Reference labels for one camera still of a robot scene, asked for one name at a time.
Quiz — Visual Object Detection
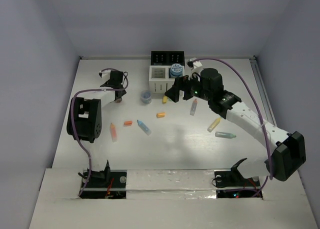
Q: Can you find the orange marker cap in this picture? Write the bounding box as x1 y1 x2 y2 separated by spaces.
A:
156 112 166 119

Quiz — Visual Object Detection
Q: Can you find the green highlighter marker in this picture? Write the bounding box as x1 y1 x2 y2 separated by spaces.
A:
215 131 237 139

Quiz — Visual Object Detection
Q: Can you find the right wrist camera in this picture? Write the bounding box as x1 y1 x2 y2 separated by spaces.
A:
186 57 203 80

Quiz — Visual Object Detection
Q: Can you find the blue highlighter marker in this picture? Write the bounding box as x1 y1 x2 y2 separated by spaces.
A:
137 120 152 136

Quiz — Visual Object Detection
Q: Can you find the yellow highlighter marker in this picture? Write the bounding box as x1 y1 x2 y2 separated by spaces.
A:
207 117 221 133

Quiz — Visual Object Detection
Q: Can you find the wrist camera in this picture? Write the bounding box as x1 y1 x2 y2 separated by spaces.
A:
98 68 112 79
186 57 203 80

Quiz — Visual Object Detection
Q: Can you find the small orange cap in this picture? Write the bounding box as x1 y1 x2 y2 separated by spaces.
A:
123 120 133 127

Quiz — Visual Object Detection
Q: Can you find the black slotted organizer box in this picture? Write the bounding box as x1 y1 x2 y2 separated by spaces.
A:
150 50 185 66

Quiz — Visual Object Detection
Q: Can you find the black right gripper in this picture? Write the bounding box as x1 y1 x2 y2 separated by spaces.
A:
164 70 212 103

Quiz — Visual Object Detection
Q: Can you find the clear jar of paperclips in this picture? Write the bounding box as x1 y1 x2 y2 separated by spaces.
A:
140 90 152 105

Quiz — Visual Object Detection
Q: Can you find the orange highlighter marker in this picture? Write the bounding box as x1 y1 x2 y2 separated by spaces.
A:
189 99 198 116

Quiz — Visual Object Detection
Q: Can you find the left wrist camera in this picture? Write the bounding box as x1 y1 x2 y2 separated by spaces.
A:
98 68 112 79

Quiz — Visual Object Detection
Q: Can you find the yellow marker cap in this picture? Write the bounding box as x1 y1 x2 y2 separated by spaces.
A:
162 96 168 104

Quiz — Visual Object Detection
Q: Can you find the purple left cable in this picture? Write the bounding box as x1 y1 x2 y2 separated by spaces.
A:
70 68 130 197

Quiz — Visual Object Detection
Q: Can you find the white slotted organizer box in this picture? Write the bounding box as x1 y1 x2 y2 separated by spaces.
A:
148 65 185 95

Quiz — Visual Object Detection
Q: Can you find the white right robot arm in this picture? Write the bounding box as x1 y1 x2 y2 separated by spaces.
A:
165 68 306 185

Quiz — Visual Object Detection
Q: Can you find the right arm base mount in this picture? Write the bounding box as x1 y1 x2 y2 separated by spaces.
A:
211 158 263 199

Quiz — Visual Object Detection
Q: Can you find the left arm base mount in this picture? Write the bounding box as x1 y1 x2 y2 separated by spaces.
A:
78 161 127 200

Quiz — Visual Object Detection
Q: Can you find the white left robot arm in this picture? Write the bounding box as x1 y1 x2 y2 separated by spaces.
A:
66 68 129 187

